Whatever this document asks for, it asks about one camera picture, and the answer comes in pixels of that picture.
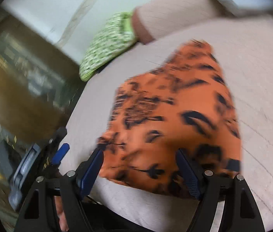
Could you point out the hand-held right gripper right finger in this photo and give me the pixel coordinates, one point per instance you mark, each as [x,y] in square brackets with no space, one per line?
[188,174]

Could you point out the beige quilted sofa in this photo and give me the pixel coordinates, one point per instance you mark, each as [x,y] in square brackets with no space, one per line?
[255,89]

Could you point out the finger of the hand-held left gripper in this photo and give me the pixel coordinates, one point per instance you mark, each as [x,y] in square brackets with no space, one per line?
[60,154]

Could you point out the orange floral printed cloth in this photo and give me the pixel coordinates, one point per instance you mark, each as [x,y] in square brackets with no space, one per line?
[175,116]

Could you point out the green patterned pillow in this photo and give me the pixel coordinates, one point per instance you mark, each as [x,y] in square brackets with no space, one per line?
[107,46]

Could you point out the beige sofa back cushion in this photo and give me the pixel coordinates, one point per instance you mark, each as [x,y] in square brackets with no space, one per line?
[172,9]

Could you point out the brown wooden cabinet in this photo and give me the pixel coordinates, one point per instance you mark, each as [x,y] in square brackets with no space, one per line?
[22,82]

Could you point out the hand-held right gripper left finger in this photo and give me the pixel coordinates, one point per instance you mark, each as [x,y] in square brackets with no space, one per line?
[91,171]

